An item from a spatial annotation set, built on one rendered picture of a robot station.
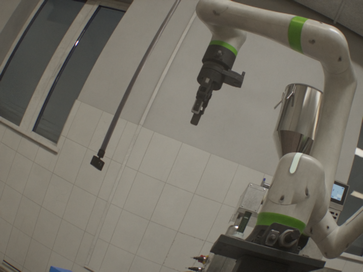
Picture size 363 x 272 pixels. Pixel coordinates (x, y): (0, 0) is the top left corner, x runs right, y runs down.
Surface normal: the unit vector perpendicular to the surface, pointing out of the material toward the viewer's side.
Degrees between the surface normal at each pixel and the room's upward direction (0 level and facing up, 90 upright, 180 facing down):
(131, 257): 90
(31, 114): 90
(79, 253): 90
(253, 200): 90
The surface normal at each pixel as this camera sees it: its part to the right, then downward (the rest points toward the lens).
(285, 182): -0.56, -0.47
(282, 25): -0.70, -0.11
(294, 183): -0.19, -0.40
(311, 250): 0.04, -0.33
